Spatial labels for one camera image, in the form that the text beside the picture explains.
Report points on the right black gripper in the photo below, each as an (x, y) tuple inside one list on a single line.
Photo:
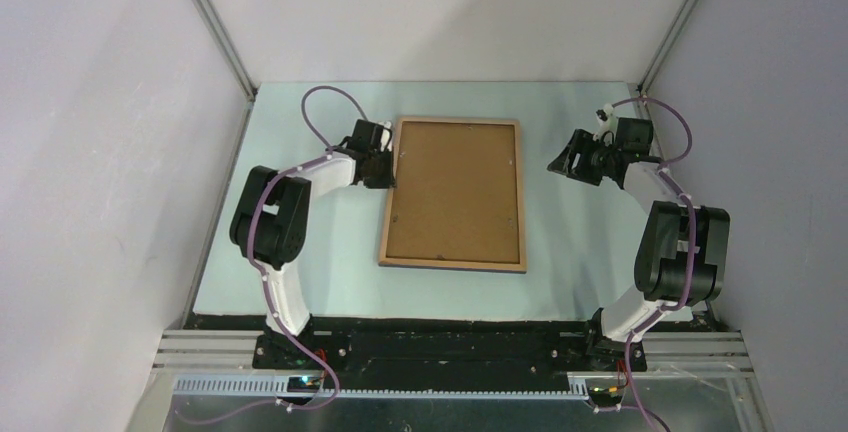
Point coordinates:
[(581, 142)]

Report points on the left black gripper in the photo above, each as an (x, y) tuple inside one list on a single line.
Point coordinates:
[(387, 181)]

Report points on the brown cardboard backing board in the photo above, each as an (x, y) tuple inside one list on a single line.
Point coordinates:
[(457, 190)]

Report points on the wooden picture frame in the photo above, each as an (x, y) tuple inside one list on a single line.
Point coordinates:
[(387, 230)]

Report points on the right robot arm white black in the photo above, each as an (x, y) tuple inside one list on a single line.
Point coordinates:
[(681, 257)]

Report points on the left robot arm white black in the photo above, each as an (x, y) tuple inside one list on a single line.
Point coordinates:
[(269, 225)]

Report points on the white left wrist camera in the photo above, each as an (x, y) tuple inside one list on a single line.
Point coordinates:
[(386, 136)]

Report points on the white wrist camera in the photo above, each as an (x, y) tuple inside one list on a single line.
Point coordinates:
[(607, 124), (386, 136)]

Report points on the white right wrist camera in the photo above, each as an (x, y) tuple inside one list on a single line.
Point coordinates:
[(607, 124)]

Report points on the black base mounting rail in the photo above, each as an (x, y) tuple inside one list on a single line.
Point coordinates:
[(360, 351)]

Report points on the right aluminium corner post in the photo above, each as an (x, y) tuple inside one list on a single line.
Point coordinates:
[(671, 37)]

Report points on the aluminium corner post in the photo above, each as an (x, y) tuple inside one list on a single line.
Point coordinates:
[(217, 29), (671, 37)]

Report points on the left aluminium corner post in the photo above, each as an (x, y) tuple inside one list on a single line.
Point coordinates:
[(217, 29)]

